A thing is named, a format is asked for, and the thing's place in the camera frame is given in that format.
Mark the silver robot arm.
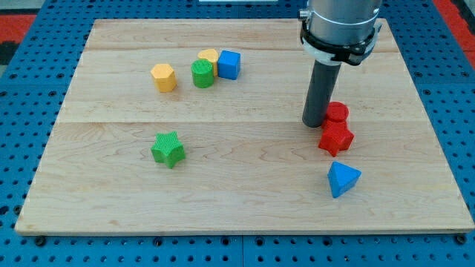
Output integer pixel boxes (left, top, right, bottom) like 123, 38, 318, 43
298, 0, 381, 66

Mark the yellow hexagon block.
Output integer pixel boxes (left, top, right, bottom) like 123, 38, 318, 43
150, 63, 177, 93

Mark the wooden board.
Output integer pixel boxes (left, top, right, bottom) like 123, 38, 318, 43
16, 19, 474, 236

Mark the blue cube block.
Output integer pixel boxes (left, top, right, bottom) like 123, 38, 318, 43
217, 50, 240, 80

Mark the green star block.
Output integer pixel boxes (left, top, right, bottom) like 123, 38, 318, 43
151, 131, 186, 169

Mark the green cylinder block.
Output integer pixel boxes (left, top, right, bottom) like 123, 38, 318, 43
191, 59, 214, 88

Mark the yellow heart block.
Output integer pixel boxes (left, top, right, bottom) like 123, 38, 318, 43
197, 48, 219, 76

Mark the red star block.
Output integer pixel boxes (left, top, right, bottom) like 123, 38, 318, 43
318, 121, 355, 156

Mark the red cylinder block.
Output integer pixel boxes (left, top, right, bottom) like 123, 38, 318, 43
321, 102, 350, 130

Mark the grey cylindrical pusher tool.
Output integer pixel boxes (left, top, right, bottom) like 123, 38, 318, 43
302, 61, 341, 128

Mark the blue triangle block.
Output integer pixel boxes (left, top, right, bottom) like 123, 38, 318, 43
327, 161, 361, 198

